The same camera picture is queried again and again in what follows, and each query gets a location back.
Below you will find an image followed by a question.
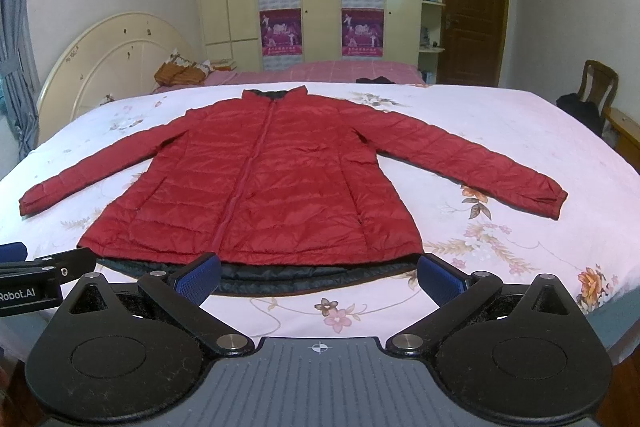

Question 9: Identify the wooden side table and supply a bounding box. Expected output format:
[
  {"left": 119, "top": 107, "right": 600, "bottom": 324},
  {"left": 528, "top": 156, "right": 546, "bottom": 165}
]
[{"left": 604, "top": 107, "right": 640, "bottom": 169}]

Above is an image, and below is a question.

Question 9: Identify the red puffer jacket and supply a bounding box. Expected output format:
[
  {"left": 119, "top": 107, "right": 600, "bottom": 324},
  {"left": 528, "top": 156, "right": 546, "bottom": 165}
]
[{"left": 20, "top": 87, "right": 566, "bottom": 295}]

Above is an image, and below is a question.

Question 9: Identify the blue grey curtain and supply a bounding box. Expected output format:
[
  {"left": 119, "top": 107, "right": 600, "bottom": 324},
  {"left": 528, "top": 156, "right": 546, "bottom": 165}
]
[{"left": 1, "top": 0, "right": 39, "bottom": 159}]

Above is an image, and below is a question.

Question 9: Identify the orange patterned pillow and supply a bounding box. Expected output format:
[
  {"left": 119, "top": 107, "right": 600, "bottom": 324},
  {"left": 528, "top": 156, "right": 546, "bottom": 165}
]
[{"left": 154, "top": 50, "right": 212, "bottom": 87}]

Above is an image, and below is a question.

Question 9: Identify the black garment on bed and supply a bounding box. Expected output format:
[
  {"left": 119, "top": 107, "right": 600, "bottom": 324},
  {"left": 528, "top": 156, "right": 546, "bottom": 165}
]
[{"left": 356, "top": 76, "right": 394, "bottom": 84}]

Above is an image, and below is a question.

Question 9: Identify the brown wooden door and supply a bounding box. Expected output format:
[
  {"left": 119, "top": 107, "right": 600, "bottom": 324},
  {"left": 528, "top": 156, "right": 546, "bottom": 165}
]
[{"left": 437, "top": 0, "right": 509, "bottom": 87}]

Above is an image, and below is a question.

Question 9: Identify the lower right purple poster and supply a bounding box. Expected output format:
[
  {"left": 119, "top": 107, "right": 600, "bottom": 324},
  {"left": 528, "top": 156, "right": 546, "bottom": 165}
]
[{"left": 342, "top": 9, "right": 384, "bottom": 58}]

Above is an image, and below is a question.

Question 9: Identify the lower left purple poster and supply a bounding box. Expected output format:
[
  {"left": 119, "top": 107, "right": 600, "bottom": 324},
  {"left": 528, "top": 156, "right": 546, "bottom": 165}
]
[{"left": 259, "top": 9, "right": 304, "bottom": 72}]

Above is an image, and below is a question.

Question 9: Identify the wooden chair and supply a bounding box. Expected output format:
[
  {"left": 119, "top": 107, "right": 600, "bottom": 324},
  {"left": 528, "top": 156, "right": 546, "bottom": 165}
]
[{"left": 578, "top": 60, "right": 620, "bottom": 117}]

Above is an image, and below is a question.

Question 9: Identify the black bag on chair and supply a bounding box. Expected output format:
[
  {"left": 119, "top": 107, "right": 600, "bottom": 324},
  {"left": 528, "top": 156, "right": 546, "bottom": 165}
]
[{"left": 555, "top": 93, "right": 603, "bottom": 138}]

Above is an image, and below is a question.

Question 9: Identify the cream curved headboard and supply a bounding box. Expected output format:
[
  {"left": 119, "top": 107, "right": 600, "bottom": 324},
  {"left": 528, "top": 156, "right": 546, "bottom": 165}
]
[{"left": 37, "top": 12, "right": 198, "bottom": 143}]

